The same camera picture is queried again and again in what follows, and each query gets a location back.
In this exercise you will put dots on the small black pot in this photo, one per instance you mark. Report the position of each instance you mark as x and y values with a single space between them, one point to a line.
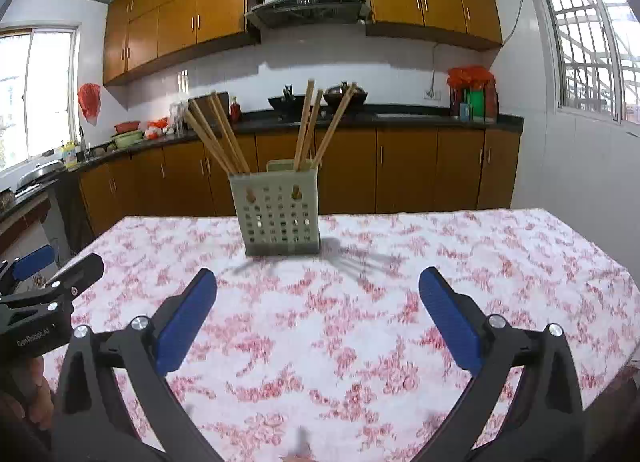
285 101

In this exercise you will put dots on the blue box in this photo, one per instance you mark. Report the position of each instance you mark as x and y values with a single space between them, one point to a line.
466 112

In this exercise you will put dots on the person's left hand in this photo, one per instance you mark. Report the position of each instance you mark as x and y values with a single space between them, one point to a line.
37 392

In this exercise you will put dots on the green box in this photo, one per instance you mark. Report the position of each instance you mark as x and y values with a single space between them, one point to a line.
476 104

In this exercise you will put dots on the green basin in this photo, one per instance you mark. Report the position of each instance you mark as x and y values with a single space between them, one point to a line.
129 140

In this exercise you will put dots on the pink floral tablecloth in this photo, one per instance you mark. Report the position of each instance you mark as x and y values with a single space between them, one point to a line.
350 317

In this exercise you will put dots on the hanging red plastic bag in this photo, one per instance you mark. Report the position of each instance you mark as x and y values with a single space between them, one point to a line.
90 102

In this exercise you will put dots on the sliding glass window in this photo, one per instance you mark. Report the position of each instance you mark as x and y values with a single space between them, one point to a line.
40 97

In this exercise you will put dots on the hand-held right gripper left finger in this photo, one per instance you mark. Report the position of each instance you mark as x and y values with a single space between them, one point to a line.
185 322

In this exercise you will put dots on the yellow bottle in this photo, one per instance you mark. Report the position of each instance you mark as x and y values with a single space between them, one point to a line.
71 157

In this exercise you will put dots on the red basin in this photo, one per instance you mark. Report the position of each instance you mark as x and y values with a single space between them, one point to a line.
127 127

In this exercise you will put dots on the long wooden upper cabinets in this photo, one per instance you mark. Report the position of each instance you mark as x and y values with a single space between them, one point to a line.
170 22

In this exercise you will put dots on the black kitchen countertop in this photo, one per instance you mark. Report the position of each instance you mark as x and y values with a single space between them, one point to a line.
410 119

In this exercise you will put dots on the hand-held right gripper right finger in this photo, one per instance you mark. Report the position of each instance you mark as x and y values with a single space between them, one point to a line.
450 317

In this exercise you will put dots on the green perforated chopstick holder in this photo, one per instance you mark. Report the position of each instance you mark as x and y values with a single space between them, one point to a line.
280 222

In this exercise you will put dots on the red bottle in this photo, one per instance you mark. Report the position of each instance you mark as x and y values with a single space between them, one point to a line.
235 111

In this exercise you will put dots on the black wok with lid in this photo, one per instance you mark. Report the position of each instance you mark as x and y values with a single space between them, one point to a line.
357 96

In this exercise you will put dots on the red bag on packages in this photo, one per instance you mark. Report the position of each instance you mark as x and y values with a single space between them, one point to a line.
470 77

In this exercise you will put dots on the wall power outlet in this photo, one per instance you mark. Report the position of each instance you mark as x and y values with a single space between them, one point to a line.
431 94

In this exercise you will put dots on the wooden lower kitchen cabinets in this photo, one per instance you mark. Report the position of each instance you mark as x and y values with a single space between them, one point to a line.
410 167

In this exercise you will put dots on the dark cutting board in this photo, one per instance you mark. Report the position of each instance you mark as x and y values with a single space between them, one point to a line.
202 104

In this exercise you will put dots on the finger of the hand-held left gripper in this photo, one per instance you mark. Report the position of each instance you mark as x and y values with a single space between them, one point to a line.
32 262
80 274

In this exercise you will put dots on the metal faucet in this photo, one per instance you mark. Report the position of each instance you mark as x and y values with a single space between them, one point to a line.
84 139

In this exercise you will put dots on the barred window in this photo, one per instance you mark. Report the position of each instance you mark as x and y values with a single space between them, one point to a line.
585 37

